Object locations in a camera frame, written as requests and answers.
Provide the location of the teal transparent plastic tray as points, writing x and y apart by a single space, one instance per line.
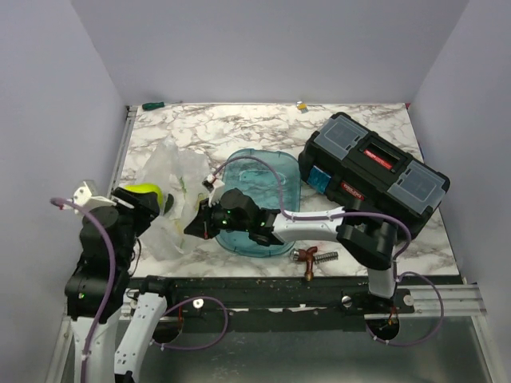
268 178

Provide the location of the black plastic toolbox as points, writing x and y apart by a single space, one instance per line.
345 161

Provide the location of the clear plastic bag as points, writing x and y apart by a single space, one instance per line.
180 172

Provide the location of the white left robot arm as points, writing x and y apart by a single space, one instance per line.
95 292

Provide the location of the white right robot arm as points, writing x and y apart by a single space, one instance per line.
368 236

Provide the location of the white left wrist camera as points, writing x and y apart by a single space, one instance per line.
87 196

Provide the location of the small yellow grey brush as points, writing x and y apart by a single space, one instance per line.
302 107

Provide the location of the green fake lime fruit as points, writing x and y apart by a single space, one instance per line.
147 195

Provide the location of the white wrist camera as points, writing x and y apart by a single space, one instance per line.
215 188
87 196

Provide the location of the green handled screwdriver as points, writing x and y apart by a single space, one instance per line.
153 106

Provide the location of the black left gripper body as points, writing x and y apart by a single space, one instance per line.
137 219

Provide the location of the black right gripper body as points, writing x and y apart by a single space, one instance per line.
220 222

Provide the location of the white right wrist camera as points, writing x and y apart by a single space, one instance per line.
215 188

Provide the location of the brown handled small tool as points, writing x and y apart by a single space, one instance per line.
308 256

